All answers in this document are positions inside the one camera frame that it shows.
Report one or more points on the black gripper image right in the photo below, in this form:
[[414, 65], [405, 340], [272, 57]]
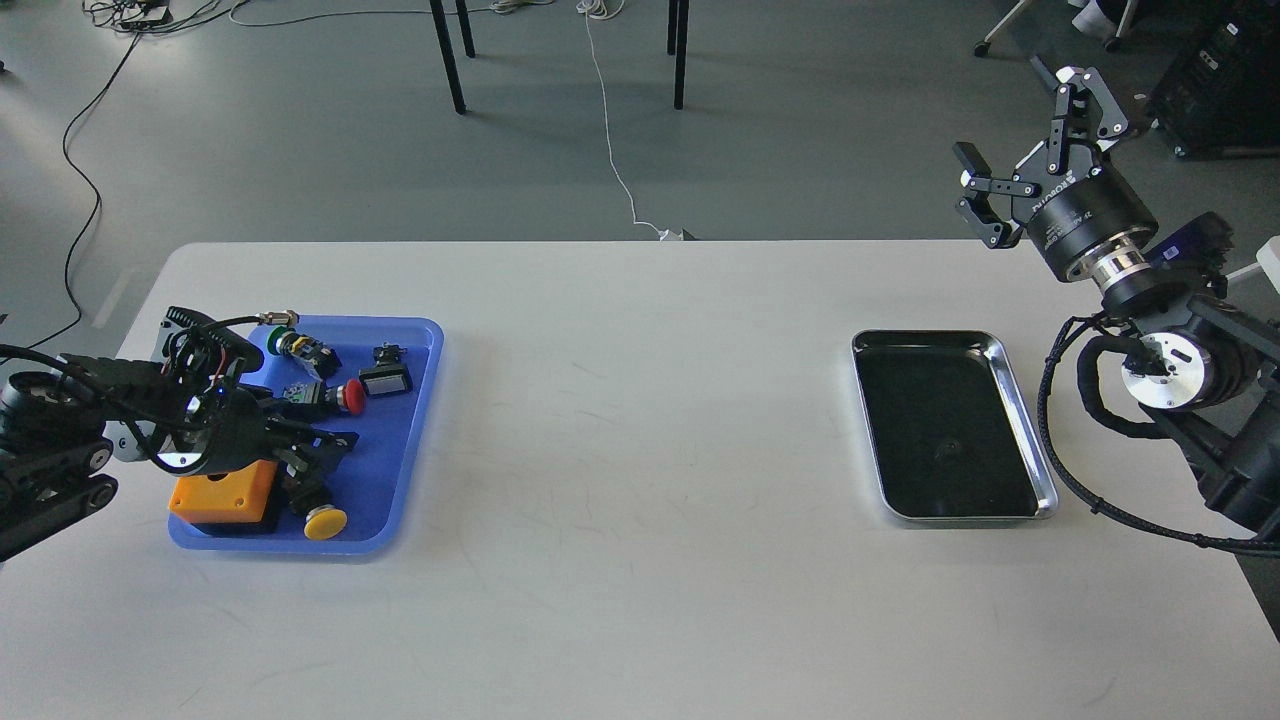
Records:
[[1084, 202]]

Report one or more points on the green push button switch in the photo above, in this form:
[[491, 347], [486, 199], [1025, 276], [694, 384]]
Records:
[[321, 362]]

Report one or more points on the black robot arm image left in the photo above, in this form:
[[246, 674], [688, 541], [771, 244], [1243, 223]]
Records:
[[64, 421]]

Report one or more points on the red push button switch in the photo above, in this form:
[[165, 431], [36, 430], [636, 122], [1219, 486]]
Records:
[[315, 401]]

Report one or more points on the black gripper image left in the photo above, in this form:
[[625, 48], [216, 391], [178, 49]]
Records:
[[234, 430]]

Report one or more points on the orange button enclosure box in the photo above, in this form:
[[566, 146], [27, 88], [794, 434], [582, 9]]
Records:
[[239, 497]]

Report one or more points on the black angled table leg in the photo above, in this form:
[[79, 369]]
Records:
[[444, 38]]

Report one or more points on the small black contact block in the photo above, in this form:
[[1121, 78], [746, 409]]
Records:
[[388, 354]]

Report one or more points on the yellow push button switch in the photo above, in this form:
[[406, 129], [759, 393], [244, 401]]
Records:
[[312, 503]]

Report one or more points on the blue plastic tray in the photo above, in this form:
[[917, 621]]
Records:
[[372, 483]]

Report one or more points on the silver metal tray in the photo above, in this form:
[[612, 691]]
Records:
[[918, 388]]

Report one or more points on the office chair base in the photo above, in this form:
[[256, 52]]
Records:
[[1109, 24]]

